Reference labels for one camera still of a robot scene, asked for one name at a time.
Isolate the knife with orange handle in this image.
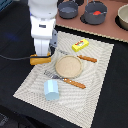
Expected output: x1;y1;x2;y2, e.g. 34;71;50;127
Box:
57;48;98;64

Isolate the light blue cup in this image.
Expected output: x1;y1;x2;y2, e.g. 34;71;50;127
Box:
44;80;59;100

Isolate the yellow butter box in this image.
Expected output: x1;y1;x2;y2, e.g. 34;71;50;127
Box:
72;39;89;52

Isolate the red tomato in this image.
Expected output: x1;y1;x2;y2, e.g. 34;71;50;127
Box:
93;11;101;15

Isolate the orange bread loaf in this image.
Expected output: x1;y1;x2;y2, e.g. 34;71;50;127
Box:
30;53;51;65

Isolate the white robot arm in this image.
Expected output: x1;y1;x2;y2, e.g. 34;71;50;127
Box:
28;0;58;56

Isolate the round wooden plate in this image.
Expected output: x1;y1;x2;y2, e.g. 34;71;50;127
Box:
55;55;83;78

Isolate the grey cooking pot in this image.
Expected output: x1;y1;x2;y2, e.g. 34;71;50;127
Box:
84;0;107;25

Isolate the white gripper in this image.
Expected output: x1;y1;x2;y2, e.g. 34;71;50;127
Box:
30;16;57;56

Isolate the woven beige placemat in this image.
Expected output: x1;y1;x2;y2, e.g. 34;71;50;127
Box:
14;31;114;128

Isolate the fork with orange handle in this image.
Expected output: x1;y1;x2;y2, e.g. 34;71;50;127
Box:
44;70;86;89

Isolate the brown stove top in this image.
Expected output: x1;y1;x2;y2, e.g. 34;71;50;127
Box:
56;0;128;42

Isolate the beige bowl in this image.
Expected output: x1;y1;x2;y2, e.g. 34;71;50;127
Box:
118;4;128;30

